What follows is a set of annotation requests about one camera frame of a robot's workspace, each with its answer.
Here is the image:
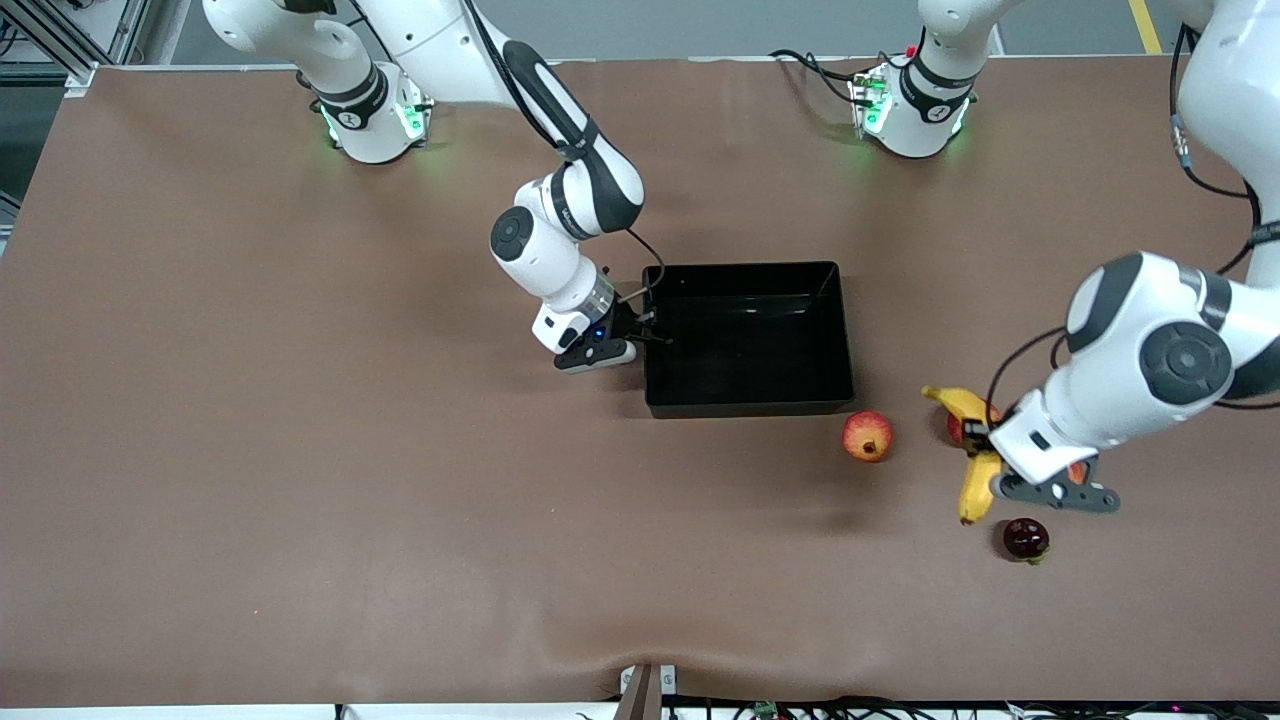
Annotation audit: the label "dark purple mangosteen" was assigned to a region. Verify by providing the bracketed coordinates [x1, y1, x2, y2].
[1003, 517, 1051, 566]

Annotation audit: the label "black left base cables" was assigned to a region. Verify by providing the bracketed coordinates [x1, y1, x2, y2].
[770, 48, 881, 106]

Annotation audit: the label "red yellow apple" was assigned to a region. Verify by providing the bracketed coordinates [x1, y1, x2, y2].
[946, 403, 1003, 446]

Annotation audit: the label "black table edge cables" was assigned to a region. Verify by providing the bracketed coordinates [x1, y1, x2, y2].
[580, 697, 1280, 720]

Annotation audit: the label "red yellow pomegranate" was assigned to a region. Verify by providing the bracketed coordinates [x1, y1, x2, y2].
[841, 410, 895, 463]

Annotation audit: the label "aluminium frame profile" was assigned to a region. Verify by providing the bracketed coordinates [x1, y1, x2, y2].
[0, 0, 151, 96]

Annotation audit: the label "black rectangular plastic box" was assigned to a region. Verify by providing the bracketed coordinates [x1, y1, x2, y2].
[641, 261, 857, 419]

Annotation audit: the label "brown table cover mat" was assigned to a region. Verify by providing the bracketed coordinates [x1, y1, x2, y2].
[0, 55, 1280, 706]

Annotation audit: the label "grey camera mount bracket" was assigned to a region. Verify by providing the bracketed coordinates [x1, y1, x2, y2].
[618, 663, 678, 720]

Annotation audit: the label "yellow banana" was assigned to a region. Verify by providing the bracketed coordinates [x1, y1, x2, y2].
[921, 385, 1005, 527]

